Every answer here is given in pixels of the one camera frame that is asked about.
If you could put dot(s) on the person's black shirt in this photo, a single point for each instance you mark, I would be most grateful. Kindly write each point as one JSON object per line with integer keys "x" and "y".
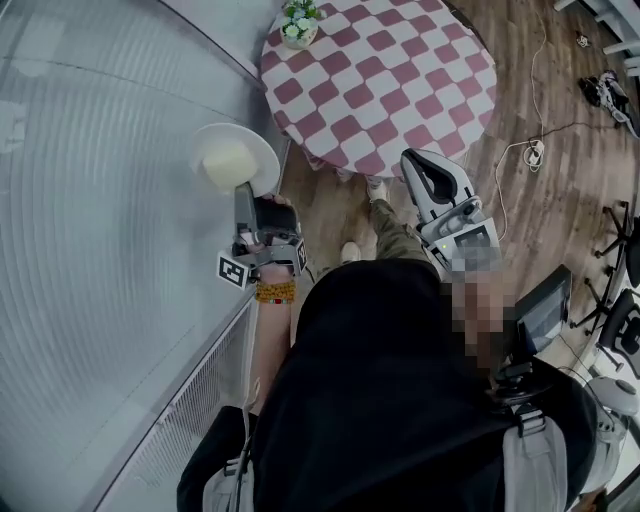
{"x": 375, "y": 380}

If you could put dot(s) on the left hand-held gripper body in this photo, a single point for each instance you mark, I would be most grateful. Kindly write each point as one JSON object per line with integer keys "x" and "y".
{"x": 235, "y": 270}

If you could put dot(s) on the white perforated radiator cover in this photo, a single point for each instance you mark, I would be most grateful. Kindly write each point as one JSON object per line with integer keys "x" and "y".
{"x": 200, "y": 400}

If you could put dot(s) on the beige pot with flowers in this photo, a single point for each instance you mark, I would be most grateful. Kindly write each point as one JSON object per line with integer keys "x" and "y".
{"x": 300, "y": 25}

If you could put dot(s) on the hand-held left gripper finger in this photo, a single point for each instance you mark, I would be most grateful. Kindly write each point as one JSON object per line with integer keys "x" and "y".
{"x": 245, "y": 207}

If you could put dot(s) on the black mesh office chair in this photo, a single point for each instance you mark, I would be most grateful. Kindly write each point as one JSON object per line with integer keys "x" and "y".
{"x": 625, "y": 325}
{"x": 622, "y": 235}

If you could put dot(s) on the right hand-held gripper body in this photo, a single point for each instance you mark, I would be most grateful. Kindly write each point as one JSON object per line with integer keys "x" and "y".
{"x": 465, "y": 240}

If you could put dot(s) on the person's left hand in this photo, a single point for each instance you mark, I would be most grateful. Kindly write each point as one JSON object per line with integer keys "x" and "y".
{"x": 276, "y": 216}

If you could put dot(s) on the person's olive trousers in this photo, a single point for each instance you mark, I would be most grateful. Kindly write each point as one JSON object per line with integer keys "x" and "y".
{"x": 392, "y": 232}

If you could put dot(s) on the black chest monitor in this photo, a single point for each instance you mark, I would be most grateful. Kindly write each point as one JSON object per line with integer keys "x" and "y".
{"x": 542, "y": 315}

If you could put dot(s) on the person's right shoe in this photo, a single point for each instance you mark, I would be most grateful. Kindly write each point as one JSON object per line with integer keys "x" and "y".
{"x": 377, "y": 188}

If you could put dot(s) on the person's left shoe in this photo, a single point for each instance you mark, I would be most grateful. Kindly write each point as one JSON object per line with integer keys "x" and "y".
{"x": 350, "y": 251}

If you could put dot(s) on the round white plate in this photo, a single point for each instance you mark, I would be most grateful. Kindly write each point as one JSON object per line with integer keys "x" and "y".
{"x": 262, "y": 150}

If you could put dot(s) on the person's right forearm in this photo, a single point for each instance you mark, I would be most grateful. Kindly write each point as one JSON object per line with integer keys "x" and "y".
{"x": 480, "y": 325}

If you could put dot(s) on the person's left forearm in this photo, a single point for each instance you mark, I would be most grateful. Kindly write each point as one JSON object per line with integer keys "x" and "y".
{"x": 270, "y": 345}

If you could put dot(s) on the round checkered table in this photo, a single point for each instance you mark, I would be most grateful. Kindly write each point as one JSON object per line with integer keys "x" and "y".
{"x": 380, "y": 75}

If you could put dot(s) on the white power strip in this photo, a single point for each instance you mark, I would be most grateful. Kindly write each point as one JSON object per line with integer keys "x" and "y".
{"x": 535, "y": 153}

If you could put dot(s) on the small white table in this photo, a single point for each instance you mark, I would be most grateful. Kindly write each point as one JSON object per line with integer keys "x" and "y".
{"x": 605, "y": 12}

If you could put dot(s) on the black chest mount rig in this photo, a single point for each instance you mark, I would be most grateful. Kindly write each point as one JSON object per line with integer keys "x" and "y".
{"x": 515, "y": 386}

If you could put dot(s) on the black white handheld device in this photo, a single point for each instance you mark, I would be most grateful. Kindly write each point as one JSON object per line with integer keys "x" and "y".
{"x": 607, "y": 95}

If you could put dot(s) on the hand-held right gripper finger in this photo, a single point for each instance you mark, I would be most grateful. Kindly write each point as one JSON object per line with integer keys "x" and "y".
{"x": 416, "y": 192}
{"x": 457, "y": 185}

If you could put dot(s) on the person's shoe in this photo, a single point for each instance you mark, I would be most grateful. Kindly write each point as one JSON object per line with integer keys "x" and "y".
{"x": 350, "y": 251}
{"x": 377, "y": 188}

